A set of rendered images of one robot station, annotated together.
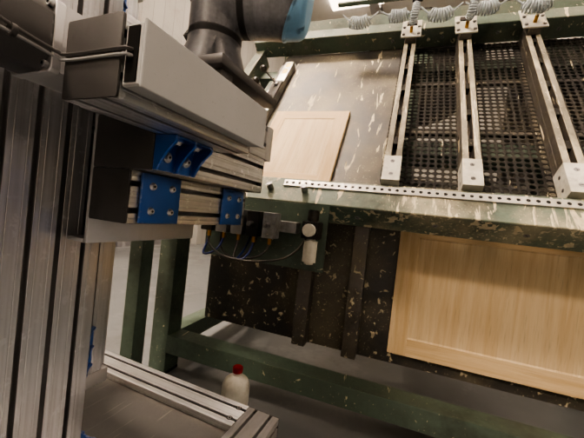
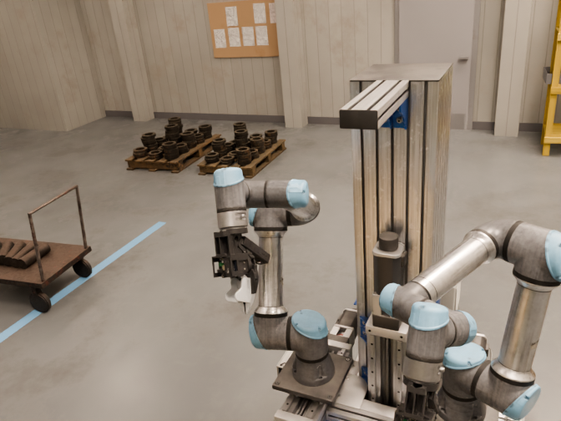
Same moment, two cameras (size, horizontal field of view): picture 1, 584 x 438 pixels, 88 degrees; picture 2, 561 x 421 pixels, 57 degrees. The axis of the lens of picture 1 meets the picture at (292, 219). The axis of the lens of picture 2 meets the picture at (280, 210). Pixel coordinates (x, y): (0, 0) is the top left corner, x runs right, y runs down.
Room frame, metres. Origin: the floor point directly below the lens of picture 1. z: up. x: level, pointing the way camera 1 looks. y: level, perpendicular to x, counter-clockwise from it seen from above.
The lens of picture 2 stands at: (2.09, 0.28, 2.32)
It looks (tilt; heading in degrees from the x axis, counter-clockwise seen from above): 25 degrees down; 185
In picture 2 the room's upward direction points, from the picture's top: 6 degrees counter-clockwise
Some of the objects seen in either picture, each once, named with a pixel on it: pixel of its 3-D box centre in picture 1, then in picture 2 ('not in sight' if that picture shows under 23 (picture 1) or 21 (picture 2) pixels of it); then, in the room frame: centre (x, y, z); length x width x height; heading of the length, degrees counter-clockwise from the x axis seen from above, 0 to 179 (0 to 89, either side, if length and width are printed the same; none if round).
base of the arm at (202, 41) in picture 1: (213, 60); (312, 359); (0.68, 0.21, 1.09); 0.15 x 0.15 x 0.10
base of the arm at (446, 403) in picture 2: not in sight; (461, 396); (0.87, 0.67, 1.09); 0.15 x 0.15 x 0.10
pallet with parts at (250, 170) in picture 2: not in sight; (242, 146); (-4.63, -0.76, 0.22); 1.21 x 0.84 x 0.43; 158
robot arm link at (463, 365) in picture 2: not in sight; (465, 367); (0.88, 0.68, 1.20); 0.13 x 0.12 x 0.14; 42
